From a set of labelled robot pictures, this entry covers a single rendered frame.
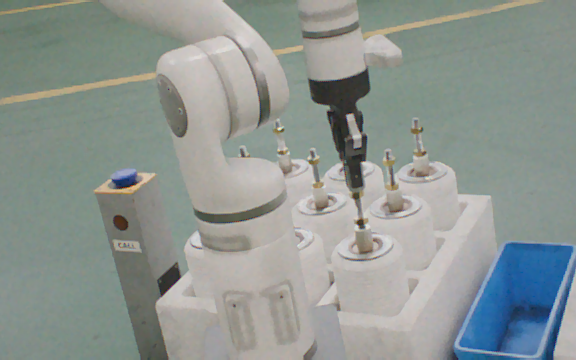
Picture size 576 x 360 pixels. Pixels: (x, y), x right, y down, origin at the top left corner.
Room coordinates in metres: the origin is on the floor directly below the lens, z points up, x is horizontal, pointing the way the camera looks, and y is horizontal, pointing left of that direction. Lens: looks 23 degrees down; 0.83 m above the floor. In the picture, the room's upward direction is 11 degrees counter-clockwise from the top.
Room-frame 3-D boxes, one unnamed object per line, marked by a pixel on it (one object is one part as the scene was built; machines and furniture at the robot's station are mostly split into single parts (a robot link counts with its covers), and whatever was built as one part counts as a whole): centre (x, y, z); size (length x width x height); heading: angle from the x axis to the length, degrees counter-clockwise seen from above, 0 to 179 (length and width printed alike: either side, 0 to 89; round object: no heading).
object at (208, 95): (0.83, 0.05, 0.54); 0.09 x 0.09 x 0.17; 26
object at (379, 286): (1.11, -0.08, 0.16); 0.10 x 0.10 x 0.18
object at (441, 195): (1.31, -0.20, 0.16); 0.10 x 0.10 x 0.18
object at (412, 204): (1.21, -0.14, 0.25); 0.08 x 0.08 x 0.01
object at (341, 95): (1.11, -0.09, 0.46); 0.08 x 0.08 x 0.09
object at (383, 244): (1.11, -0.08, 0.25); 0.08 x 0.08 x 0.01
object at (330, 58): (1.11, -0.10, 0.53); 0.11 x 0.09 x 0.06; 96
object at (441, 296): (1.27, -0.04, 0.09); 0.39 x 0.39 x 0.18; 60
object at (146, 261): (1.35, 0.25, 0.16); 0.07 x 0.07 x 0.31; 60
